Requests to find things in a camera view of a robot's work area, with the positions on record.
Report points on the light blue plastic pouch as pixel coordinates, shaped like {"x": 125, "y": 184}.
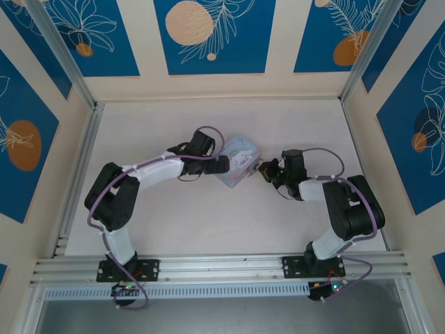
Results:
{"x": 240, "y": 156}

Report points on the small metal padlock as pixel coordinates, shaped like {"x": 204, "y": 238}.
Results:
{"x": 250, "y": 171}

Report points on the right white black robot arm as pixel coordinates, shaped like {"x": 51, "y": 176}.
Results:
{"x": 351, "y": 208}

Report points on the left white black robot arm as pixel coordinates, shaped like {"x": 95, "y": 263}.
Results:
{"x": 156, "y": 168}

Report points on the right black controller board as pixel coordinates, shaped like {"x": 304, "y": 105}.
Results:
{"x": 321, "y": 293}

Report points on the black controller board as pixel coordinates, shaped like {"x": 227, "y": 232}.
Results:
{"x": 125, "y": 289}
{"x": 321, "y": 293}

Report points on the left black controller board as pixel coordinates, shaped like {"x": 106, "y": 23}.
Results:
{"x": 125, "y": 289}

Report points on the grey metal sheet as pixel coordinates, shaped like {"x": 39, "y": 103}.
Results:
{"x": 222, "y": 316}

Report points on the right aluminium side rail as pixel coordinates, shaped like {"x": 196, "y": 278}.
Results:
{"x": 358, "y": 146}

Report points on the aluminium side rail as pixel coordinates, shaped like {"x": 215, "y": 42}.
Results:
{"x": 358, "y": 146}
{"x": 87, "y": 146}

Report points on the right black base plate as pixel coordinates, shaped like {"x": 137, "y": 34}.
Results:
{"x": 292, "y": 266}

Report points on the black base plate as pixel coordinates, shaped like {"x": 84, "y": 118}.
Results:
{"x": 292, "y": 266}
{"x": 149, "y": 268}

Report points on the aluminium mounting rail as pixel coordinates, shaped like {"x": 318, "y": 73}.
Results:
{"x": 222, "y": 266}

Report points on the left aluminium side rail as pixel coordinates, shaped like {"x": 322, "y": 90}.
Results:
{"x": 87, "y": 146}

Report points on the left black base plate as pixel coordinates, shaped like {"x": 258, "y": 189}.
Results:
{"x": 149, "y": 268}

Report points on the right aluminium frame post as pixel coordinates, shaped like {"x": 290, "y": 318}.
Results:
{"x": 365, "y": 52}

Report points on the aluminium frame post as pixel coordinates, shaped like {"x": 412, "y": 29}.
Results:
{"x": 66, "y": 59}
{"x": 365, "y": 52}

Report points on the left aluminium frame post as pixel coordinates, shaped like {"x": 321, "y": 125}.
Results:
{"x": 66, "y": 59}

